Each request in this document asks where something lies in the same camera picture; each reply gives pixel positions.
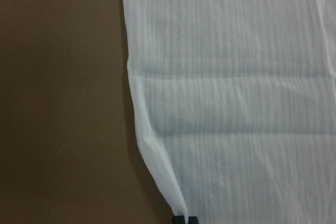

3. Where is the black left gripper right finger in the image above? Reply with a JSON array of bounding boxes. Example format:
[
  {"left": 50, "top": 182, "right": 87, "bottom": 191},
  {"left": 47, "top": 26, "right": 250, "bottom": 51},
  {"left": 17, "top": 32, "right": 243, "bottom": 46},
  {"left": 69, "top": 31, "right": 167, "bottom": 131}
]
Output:
[{"left": 187, "top": 216, "right": 199, "bottom": 224}]

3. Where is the light blue button-up shirt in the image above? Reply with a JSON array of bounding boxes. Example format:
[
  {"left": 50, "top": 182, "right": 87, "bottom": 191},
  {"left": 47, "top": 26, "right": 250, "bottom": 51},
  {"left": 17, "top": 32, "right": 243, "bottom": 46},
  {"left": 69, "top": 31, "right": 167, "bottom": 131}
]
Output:
[{"left": 123, "top": 0, "right": 335, "bottom": 223}]

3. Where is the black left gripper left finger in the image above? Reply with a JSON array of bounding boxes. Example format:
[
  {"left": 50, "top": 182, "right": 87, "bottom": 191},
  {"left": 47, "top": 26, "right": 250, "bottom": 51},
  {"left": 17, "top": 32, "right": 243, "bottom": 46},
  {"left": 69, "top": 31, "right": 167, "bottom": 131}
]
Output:
[{"left": 172, "top": 216, "right": 185, "bottom": 224}]

